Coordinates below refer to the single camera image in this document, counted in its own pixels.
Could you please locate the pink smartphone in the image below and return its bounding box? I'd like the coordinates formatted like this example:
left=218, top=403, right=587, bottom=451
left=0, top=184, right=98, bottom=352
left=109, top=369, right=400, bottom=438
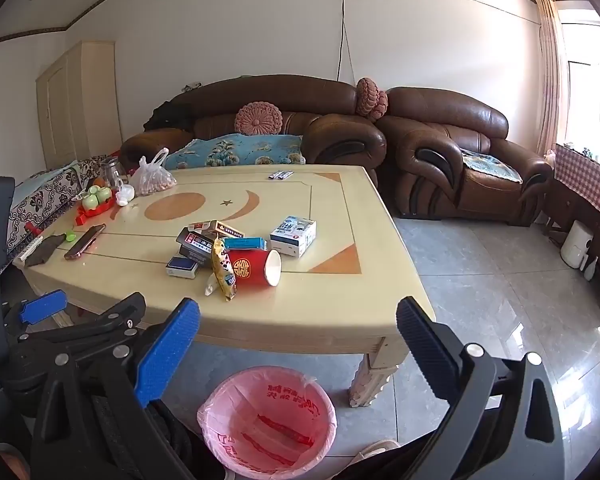
left=64, top=224, right=107, bottom=261

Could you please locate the dark grey labelled box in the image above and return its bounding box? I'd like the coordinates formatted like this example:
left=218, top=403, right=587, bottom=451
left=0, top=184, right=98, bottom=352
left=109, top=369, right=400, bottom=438
left=175, top=227, right=216, bottom=263

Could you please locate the brown leather armchair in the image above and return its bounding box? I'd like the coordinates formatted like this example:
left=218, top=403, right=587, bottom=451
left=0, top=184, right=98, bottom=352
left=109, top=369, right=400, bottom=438
left=377, top=86, right=554, bottom=228

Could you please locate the small white blue box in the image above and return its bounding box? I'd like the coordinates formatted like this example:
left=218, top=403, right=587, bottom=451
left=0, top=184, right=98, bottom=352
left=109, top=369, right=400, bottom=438
left=166, top=256, right=201, bottom=280

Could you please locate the white blue carton box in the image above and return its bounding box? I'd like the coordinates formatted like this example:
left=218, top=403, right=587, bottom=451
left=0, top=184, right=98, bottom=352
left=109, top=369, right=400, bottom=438
left=270, top=216, right=317, bottom=259

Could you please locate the plastic bag of peanuts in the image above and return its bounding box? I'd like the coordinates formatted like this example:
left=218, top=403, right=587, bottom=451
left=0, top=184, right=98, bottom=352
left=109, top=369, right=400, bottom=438
left=130, top=147, right=177, bottom=197

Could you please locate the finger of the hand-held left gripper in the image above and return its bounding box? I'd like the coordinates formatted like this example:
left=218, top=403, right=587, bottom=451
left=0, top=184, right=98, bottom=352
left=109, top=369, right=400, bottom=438
left=2, top=289, right=69, bottom=346
left=15, top=292, right=147, bottom=361

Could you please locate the black wall cable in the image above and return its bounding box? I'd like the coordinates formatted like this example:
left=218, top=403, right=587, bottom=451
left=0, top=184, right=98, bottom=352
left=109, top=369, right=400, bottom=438
left=336, top=0, right=366, bottom=86

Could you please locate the glass jar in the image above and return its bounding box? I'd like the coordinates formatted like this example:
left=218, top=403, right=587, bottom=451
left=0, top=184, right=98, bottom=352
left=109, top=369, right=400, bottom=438
left=100, top=156, right=126, bottom=188

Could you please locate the blue white medicine box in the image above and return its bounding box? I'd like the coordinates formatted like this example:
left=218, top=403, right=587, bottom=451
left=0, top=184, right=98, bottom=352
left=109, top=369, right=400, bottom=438
left=223, top=236, right=268, bottom=252

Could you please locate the pink trash bin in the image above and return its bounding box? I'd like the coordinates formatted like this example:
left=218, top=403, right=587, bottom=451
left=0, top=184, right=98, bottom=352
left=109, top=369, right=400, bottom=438
left=196, top=366, right=338, bottom=476

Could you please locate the cream wardrobe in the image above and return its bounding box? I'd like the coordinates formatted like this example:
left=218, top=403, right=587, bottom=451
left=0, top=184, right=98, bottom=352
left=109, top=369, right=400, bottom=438
left=36, top=41, right=123, bottom=171

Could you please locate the white round appliance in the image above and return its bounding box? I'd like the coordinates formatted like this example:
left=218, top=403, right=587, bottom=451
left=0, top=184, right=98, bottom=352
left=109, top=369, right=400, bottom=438
left=561, top=220, right=597, bottom=269

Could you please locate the lace seat cover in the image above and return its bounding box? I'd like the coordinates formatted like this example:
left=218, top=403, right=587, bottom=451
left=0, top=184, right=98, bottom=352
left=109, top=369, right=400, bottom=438
left=461, top=151, right=523, bottom=184

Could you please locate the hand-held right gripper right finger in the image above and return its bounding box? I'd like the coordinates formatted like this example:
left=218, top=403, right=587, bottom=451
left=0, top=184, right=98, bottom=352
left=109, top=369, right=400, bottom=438
left=396, top=296, right=576, bottom=480

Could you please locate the blue floral cloth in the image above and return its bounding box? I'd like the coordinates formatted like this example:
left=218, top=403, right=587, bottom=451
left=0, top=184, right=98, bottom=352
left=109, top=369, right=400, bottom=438
left=162, top=133, right=306, bottom=170

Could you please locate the black white patterned blanket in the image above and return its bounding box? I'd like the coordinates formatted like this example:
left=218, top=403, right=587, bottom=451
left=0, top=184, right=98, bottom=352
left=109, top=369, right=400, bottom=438
left=7, top=155, right=113, bottom=256

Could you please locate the red checked tablecloth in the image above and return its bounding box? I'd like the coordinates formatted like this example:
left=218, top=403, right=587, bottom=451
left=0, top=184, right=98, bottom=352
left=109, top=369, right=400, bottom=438
left=554, top=143, right=600, bottom=228

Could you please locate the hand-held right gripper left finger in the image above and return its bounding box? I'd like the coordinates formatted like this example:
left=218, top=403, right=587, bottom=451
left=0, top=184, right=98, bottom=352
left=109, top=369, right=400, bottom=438
left=30, top=298, right=202, bottom=480

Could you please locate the red paper cup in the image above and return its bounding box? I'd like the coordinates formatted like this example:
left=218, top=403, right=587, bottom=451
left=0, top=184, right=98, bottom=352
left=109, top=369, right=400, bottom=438
left=227, top=249, right=283, bottom=288

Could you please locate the brown leather sofa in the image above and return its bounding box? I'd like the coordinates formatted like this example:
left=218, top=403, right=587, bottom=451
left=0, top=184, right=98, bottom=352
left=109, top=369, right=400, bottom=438
left=119, top=75, right=387, bottom=183

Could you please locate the red plastic tray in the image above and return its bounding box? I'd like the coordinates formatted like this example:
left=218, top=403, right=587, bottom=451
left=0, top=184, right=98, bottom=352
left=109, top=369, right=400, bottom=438
left=75, top=195, right=117, bottom=226

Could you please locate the window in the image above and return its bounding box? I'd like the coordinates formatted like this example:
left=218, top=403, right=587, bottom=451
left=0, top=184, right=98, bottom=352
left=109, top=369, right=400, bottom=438
left=560, top=10, right=600, bottom=151

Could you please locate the black clothing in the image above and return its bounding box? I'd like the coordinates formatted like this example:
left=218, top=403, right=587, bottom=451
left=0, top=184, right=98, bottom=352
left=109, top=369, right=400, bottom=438
left=142, top=100, right=193, bottom=132

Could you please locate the yellow snack packet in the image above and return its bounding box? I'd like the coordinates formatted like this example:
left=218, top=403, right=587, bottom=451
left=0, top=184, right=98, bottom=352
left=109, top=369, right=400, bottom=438
left=211, top=237, right=238, bottom=302

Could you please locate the dark cloth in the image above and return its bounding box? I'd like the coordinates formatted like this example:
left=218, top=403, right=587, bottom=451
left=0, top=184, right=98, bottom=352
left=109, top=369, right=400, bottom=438
left=24, top=234, right=67, bottom=266

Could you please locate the beige curtain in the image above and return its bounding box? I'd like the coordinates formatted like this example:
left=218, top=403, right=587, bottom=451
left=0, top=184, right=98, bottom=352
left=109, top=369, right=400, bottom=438
left=535, top=0, right=563, bottom=156

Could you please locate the white slipper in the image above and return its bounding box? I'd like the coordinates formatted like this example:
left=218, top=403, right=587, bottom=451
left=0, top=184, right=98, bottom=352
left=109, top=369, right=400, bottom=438
left=352, top=440, right=401, bottom=461

